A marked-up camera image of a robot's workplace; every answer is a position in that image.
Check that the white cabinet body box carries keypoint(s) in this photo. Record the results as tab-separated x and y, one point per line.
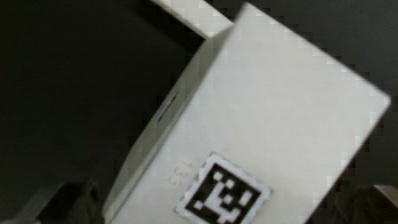
197	15

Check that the white cabinet top block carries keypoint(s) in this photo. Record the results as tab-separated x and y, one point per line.
254	134

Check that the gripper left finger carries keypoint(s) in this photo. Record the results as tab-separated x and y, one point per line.
64	204

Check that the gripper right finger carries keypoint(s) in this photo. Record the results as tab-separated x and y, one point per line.
355	205

